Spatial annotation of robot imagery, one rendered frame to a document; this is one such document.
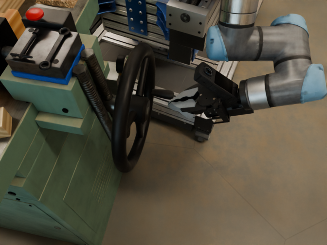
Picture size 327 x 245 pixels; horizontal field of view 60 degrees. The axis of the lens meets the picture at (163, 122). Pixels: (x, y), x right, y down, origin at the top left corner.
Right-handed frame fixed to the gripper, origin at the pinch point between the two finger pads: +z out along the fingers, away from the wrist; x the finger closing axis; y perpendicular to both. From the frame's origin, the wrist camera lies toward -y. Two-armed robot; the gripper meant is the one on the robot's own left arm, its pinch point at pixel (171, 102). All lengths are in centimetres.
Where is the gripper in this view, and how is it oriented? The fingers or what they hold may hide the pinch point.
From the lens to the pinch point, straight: 74.7
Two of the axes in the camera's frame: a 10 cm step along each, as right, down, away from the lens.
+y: 5.0, 5.4, 6.8
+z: -8.5, 1.2, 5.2
